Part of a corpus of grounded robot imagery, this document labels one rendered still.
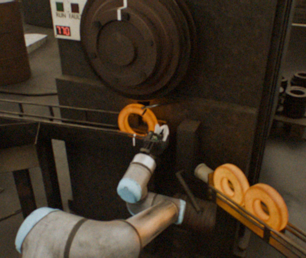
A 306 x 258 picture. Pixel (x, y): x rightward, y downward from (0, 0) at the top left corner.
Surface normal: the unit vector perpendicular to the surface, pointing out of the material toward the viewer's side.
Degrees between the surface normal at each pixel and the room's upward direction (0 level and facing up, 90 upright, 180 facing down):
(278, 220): 90
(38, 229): 35
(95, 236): 26
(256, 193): 90
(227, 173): 90
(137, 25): 90
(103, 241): 40
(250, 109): 0
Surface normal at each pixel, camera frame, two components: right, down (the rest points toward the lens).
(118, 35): -0.41, 0.44
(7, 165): -0.08, -0.86
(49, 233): -0.20, -0.45
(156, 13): 0.38, -0.25
